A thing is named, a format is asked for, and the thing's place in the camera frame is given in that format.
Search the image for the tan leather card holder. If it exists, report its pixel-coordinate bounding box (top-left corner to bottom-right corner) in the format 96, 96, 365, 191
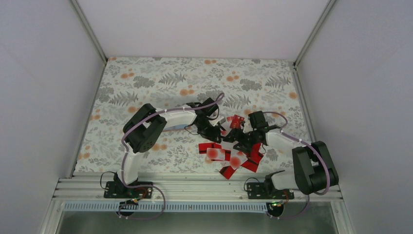
162, 124, 187, 132

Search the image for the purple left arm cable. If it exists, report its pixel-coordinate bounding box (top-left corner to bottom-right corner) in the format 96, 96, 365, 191
121, 93, 225, 220

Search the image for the perforated grey cable duct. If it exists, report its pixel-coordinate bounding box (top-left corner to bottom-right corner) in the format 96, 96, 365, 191
62, 201, 267, 213

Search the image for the red card bottom of pile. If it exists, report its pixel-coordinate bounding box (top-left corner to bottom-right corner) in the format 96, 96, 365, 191
219, 166, 237, 180

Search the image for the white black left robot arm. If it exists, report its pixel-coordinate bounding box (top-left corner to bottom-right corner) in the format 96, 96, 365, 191
116, 102, 225, 197

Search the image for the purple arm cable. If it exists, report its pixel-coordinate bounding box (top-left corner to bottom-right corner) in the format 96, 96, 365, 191
121, 93, 225, 220
263, 111, 331, 220

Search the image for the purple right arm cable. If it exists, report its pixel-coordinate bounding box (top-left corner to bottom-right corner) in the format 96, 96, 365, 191
263, 111, 331, 220

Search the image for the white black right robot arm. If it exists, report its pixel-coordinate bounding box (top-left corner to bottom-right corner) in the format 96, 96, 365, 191
223, 128, 339, 198

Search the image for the floral patterned table mat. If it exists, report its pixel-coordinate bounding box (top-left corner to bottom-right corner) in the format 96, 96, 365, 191
75, 57, 310, 173

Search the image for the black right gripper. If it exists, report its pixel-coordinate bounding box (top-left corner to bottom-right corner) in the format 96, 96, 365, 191
224, 128, 258, 154

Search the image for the aluminium rail frame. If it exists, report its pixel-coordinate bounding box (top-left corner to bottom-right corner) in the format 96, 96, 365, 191
53, 171, 343, 202

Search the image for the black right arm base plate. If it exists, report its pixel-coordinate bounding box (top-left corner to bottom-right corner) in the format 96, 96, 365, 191
244, 182, 295, 200

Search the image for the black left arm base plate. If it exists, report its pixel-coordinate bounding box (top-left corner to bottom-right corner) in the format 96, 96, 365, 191
103, 180, 153, 199

